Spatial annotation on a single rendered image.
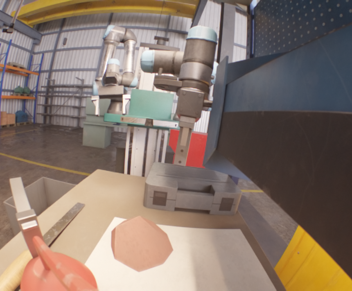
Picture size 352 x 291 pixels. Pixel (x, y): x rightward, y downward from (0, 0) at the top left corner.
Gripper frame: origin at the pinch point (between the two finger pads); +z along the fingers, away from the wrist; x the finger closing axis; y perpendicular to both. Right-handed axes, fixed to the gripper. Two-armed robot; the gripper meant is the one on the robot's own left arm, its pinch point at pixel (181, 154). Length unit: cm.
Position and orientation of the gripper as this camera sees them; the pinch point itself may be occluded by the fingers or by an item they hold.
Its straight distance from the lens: 38.2
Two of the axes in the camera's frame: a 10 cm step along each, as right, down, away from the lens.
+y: 9.8, 1.8, -0.6
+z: -1.8, 9.8, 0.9
